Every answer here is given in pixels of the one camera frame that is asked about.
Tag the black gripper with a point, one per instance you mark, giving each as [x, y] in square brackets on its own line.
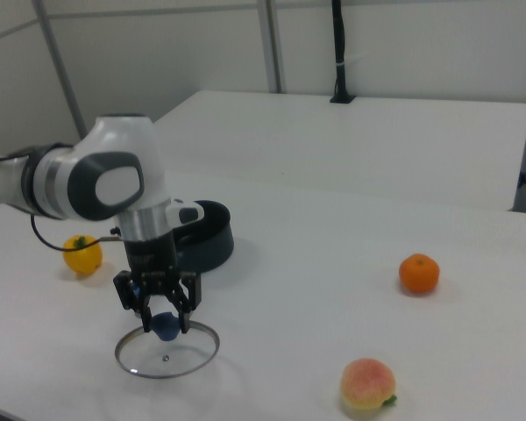
[151, 256]

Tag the glass lid with blue knob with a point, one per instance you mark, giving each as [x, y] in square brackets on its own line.
[171, 355]

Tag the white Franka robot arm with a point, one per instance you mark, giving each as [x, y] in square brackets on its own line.
[105, 175]

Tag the dark blue saucepan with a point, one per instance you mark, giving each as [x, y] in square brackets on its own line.
[215, 237]

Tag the yellow bell pepper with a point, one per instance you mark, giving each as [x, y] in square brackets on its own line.
[82, 259]

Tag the pink yellow peach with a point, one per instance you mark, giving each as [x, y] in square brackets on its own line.
[367, 385]

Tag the white table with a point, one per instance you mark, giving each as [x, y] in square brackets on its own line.
[333, 144]

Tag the orange mandarin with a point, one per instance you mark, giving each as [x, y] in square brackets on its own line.
[419, 274]

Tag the grey partition post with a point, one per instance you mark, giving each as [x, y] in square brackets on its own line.
[271, 44]
[61, 70]

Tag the black camera stand pole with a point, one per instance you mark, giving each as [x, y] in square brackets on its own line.
[342, 52]

